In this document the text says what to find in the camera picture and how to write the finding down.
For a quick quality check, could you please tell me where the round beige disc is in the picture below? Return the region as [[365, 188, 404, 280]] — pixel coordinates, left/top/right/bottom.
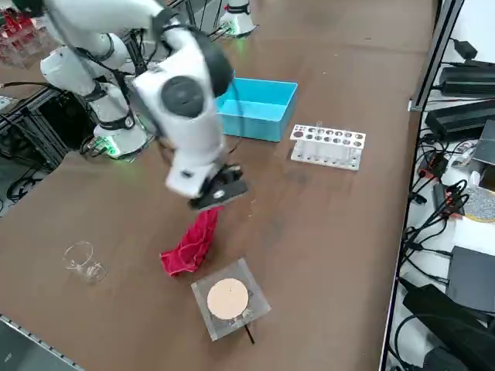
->
[[207, 277, 250, 321]]

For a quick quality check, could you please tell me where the clear square ribbed dish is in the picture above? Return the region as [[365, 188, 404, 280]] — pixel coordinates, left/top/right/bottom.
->
[[190, 257, 271, 342]]

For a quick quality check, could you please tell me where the black aluminium frame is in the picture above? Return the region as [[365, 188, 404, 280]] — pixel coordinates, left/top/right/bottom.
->
[[0, 83, 78, 173]]

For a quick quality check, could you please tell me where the red and black device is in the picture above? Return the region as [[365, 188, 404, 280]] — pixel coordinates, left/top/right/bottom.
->
[[418, 151, 449, 179]]

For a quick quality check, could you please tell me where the white test tube rack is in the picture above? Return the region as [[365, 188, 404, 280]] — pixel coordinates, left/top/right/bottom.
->
[[289, 122, 367, 172]]

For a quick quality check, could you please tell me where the red rag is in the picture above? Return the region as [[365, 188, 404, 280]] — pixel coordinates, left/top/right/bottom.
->
[[160, 207, 224, 277]]

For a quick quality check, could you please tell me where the round speckled disc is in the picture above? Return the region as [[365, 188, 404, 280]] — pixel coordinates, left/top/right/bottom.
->
[[463, 185, 495, 224]]

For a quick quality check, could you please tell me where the black bag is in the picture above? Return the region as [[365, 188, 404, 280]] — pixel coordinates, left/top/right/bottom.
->
[[401, 284, 495, 371]]

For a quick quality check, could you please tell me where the grey flat box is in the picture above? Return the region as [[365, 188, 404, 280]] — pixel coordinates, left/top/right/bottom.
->
[[447, 245, 495, 315]]

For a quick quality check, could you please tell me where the small black power adapter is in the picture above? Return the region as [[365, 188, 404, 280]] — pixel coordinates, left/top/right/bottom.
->
[[452, 38, 479, 60]]

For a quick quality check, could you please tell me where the grey metal rail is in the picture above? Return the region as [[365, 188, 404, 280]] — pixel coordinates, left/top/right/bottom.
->
[[0, 313, 84, 371]]

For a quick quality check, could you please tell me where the long black power brick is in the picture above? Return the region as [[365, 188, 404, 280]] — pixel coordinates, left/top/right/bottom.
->
[[425, 100, 495, 134], [439, 65, 495, 97]]

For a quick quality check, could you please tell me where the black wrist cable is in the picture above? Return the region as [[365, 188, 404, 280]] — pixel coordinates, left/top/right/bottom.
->
[[220, 77, 247, 159]]

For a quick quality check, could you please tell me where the clear shelf with red items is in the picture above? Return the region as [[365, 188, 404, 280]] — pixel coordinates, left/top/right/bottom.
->
[[0, 7, 53, 66]]

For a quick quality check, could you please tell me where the clear glass beaker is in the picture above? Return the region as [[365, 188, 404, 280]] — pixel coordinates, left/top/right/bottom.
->
[[63, 240, 109, 286]]

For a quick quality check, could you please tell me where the teal plastic storage box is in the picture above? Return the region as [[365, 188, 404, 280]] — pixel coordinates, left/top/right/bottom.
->
[[213, 77, 299, 144]]

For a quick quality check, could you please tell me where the aluminium frame post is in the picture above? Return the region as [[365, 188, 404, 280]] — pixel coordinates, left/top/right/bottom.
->
[[408, 0, 465, 113]]

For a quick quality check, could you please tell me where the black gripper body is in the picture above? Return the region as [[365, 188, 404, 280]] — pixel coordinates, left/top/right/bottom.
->
[[189, 164, 248, 212]]

